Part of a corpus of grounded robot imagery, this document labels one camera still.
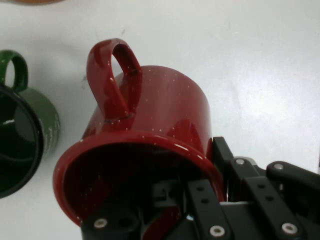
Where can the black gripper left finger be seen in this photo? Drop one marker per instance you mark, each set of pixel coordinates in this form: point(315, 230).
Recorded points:
point(205, 205)

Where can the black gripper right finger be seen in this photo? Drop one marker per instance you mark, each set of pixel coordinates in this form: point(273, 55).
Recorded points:
point(265, 195)

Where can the red enamel mug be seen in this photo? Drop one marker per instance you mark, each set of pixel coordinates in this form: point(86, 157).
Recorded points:
point(162, 105)

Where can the dark green enamel mug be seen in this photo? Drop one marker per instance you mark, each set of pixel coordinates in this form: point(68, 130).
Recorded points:
point(30, 117)

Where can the brown wooden mug tree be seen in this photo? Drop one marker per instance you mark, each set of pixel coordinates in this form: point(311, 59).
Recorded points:
point(37, 1)

